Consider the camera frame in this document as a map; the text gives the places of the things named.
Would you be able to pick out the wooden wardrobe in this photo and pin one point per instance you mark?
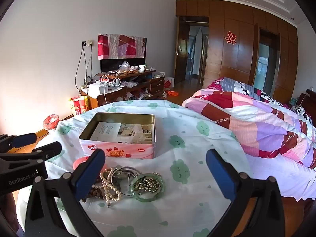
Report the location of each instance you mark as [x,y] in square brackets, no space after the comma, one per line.
[237,61]

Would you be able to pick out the wooden headboard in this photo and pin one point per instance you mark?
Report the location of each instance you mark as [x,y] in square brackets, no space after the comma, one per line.
[308,98]

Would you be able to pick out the clear plastic bag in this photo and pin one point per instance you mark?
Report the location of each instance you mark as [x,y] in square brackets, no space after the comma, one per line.
[124,66]

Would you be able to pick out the patchwork quilt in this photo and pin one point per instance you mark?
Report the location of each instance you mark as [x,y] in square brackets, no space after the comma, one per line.
[246,118]

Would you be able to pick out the red paper wall decoration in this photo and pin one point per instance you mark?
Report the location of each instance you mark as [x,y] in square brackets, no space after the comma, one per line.
[230,38]

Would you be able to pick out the yellow and red bag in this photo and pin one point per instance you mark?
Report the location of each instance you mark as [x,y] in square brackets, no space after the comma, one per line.
[79,106]

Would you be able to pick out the red patchwork cover cloth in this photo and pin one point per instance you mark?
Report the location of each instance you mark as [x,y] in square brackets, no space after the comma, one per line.
[121,45]

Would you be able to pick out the white cardboard box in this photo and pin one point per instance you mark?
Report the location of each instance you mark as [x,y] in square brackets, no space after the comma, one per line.
[97,88]

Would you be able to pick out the green jade bangle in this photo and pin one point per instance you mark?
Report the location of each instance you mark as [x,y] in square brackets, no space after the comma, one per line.
[160,190]

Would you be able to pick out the wooden television cabinet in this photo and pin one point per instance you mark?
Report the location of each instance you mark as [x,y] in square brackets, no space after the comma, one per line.
[155,84]

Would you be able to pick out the white scalloped bed sheet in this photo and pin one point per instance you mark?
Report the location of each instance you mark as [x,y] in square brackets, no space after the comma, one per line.
[284,177]

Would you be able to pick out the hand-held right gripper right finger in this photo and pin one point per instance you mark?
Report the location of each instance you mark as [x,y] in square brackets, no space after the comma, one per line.
[219,175]

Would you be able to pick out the orange plastic bag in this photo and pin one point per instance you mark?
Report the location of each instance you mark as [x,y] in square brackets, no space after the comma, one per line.
[172,93]

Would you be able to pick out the pink bangle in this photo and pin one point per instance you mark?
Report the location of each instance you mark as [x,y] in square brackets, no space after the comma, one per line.
[79,163]

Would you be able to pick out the wall socket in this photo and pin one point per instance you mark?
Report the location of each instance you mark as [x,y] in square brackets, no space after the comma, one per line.
[88,43]

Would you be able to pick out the paper booklet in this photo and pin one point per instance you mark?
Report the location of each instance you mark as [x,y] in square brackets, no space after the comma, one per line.
[111,130]

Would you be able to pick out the wooden door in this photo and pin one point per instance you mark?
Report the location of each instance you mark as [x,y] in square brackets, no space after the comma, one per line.
[181,54]

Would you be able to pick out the red trash bin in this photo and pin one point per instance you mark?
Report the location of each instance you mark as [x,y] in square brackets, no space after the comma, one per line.
[50,123]

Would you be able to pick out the red and white paper bag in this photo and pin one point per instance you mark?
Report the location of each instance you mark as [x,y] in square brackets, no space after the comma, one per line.
[169,83]

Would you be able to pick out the black television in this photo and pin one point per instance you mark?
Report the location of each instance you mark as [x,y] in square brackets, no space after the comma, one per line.
[111,64]

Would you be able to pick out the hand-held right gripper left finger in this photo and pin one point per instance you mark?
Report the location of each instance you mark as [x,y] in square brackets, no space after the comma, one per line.
[90,175]

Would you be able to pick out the cow print pillow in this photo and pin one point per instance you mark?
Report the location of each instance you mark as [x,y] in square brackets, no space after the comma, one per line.
[302,112]

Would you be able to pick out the pink biscuit tin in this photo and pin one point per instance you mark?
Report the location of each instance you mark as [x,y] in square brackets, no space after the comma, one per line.
[138,150]

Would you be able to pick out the wide silver bangle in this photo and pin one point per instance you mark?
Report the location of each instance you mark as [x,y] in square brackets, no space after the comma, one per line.
[114,180]

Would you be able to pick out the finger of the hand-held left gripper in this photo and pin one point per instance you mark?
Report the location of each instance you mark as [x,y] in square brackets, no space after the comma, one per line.
[49,150]
[23,139]

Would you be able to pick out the white mug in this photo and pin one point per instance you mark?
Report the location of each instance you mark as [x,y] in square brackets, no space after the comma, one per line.
[141,68]

